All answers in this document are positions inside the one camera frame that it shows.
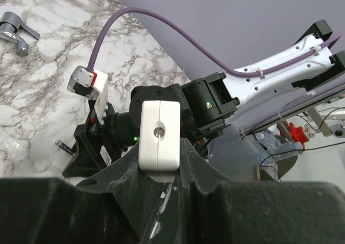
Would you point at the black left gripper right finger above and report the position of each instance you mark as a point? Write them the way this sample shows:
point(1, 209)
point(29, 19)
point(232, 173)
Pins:
point(215, 209)

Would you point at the red knob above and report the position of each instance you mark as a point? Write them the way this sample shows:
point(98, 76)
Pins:
point(298, 134)

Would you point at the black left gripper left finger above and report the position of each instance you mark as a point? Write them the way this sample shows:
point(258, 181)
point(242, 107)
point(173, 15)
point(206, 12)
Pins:
point(104, 208)

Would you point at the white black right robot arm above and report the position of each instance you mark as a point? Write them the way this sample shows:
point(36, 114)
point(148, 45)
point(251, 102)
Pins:
point(205, 103)

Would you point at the black orange AAA battery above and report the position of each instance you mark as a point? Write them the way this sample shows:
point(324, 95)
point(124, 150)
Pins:
point(64, 147)

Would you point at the white remote control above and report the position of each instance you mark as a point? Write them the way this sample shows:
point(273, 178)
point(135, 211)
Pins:
point(159, 141)

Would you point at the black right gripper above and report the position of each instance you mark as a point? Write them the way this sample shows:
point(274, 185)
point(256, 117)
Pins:
point(116, 135)

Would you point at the clear plastic water bottle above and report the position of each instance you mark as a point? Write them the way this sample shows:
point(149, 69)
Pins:
point(280, 152)

